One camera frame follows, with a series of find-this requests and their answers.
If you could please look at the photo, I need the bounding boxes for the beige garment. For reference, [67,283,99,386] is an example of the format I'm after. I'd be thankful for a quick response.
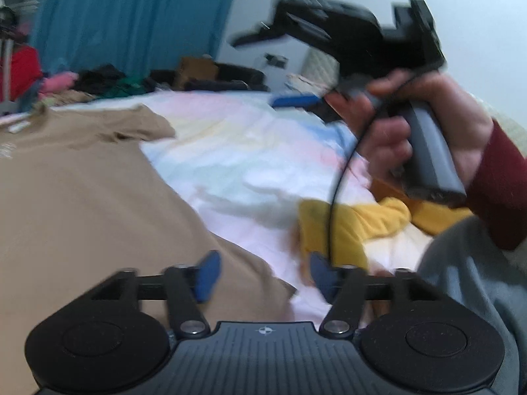
[40,91,98,108]

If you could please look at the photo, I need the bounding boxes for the person's grey pants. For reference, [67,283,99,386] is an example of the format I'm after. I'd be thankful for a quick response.
[416,214,527,395]

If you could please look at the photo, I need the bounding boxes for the person's right hand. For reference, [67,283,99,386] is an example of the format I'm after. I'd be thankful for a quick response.
[324,69,494,184]

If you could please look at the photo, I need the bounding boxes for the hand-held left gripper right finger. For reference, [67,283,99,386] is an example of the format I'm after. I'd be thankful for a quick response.
[310,252,450,337]

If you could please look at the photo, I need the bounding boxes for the patterned pillow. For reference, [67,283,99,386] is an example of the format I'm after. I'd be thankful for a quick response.
[286,73,332,92]

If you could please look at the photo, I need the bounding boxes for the black garment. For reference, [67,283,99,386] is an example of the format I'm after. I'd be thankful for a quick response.
[73,64,127,94]

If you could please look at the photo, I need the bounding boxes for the blue curtain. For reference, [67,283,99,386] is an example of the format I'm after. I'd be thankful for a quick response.
[30,0,244,80]

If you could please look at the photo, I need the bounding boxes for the brown cardboard box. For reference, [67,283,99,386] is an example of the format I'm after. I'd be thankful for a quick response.
[175,57,217,91]

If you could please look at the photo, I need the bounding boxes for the black sofa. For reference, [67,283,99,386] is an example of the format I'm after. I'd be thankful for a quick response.
[148,62,269,93]

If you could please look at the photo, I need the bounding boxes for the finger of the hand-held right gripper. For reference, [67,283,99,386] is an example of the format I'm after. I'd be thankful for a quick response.
[271,94,322,108]
[229,25,291,48]

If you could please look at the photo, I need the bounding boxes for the tan printed t-shirt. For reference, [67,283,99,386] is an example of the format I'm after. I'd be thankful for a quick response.
[0,105,298,395]

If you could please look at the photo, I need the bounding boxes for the green garment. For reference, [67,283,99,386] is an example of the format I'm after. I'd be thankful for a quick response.
[102,75,148,99]

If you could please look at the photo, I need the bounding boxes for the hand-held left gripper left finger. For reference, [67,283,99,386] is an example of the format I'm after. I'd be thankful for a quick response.
[80,250,223,338]

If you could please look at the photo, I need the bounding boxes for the black cable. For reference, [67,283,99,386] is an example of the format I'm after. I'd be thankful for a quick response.
[326,74,416,266]

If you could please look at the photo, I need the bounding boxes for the garment steamer stand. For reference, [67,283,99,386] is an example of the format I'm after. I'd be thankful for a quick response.
[0,35,19,117]

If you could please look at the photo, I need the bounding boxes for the red garment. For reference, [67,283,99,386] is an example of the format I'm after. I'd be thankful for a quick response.
[0,45,43,102]

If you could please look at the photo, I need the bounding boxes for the pastel tie-dye quilt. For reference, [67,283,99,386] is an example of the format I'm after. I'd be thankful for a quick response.
[49,91,437,326]

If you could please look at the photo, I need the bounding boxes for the pink garment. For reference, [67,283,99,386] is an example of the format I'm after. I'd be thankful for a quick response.
[40,72,80,94]

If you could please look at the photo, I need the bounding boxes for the yellow garment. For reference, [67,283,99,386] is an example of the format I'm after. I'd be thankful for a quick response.
[296,181,474,285]

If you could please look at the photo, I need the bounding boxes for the person's right forearm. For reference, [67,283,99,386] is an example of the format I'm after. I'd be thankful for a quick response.
[465,119,527,251]

